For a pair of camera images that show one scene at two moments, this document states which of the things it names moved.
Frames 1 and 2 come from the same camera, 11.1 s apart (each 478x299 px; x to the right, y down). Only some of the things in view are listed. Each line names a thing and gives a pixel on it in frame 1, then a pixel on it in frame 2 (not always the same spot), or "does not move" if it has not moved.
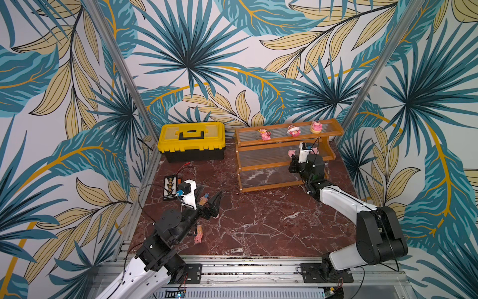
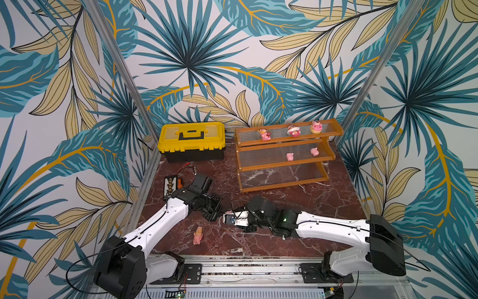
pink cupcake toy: x=316 y=127 does not move
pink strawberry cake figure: x=293 y=130 does not move
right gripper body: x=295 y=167 to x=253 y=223
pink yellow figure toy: x=265 y=135 does not move
